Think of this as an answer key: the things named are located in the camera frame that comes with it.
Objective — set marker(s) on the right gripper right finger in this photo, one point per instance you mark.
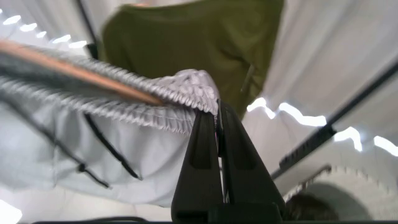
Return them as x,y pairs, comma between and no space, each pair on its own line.
248,186

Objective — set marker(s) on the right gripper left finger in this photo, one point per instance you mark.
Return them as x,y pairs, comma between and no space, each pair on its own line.
199,186

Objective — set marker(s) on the pale grey shorts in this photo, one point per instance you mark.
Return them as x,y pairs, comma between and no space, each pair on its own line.
140,155

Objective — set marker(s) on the green long-sleeved shirt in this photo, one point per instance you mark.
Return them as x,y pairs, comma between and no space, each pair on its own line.
192,40

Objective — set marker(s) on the pink clothes hanger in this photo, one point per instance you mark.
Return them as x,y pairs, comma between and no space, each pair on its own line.
93,78

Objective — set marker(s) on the black clothes rack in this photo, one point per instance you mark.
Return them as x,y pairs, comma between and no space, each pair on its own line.
311,146

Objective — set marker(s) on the white laundry basket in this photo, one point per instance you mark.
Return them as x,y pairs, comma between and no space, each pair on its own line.
357,193

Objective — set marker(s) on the white curtain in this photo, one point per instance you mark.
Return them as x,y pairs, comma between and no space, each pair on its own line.
326,46

